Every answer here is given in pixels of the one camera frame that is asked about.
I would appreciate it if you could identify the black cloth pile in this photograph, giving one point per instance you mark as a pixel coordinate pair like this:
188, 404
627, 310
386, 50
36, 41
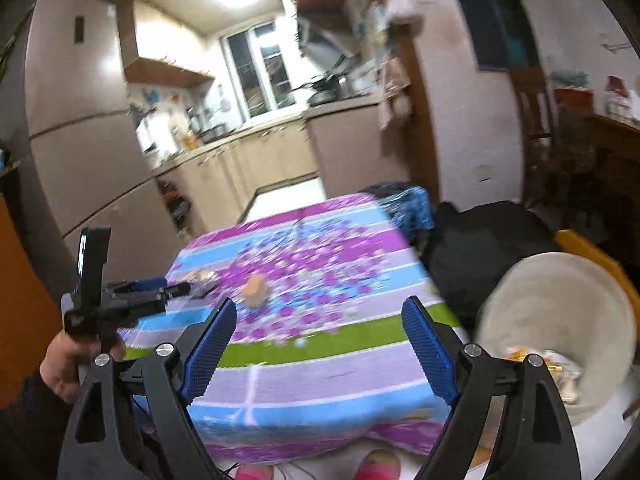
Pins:
468, 252

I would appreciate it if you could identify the floral striped tablecloth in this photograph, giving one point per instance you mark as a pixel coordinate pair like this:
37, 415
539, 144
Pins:
325, 360

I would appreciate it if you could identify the blue black trash bag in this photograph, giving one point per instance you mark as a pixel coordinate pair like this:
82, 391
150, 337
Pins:
408, 206

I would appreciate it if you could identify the beige kitchen cabinets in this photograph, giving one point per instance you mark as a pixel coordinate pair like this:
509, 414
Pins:
340, 143

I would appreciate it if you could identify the small tan box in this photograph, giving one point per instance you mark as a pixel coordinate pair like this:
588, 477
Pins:
256, 291

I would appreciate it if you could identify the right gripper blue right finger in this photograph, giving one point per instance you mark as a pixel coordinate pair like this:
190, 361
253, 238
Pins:
431, 342

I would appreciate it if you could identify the white wall socket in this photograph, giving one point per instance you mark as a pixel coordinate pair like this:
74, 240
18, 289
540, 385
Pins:
482, 173

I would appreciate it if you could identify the dark wooden dining table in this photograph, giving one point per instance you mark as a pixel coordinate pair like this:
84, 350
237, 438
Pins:
598, 156

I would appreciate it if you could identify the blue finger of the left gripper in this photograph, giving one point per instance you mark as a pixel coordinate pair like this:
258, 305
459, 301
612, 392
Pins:
128, 287
181, 289

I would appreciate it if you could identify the hanging beige cloth bags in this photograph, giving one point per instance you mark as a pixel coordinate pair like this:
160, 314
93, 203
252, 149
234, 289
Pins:
395, 107

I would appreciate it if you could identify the kitchen window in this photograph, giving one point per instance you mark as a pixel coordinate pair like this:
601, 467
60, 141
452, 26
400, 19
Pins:
258, 71

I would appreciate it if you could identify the pink slipper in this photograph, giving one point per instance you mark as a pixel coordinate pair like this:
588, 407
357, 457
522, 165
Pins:
379, 464

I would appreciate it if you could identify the white plastic bucket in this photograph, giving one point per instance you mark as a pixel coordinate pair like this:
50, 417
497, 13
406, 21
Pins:
569, 305

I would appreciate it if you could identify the yellow wooden chair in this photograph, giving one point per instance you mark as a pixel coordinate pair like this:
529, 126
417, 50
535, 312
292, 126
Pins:
570, 241

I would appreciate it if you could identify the steel range hood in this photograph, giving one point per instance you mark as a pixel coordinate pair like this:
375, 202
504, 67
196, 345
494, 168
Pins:
326, 39

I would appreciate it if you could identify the dark wall window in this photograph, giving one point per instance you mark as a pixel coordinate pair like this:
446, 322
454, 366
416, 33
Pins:
501, 34

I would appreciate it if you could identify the person's left hand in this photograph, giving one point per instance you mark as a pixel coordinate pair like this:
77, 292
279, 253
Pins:
59, 366

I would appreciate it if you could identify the dark wooden chair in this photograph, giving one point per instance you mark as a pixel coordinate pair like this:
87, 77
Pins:
542, 162

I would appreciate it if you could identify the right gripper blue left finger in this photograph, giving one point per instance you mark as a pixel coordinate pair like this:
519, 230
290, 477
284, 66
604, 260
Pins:
201, 347

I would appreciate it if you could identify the steel kettle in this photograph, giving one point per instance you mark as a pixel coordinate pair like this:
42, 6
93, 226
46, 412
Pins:
329, 88

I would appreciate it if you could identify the beige refrigerator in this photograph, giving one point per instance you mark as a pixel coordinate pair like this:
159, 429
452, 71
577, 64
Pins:
87, 155

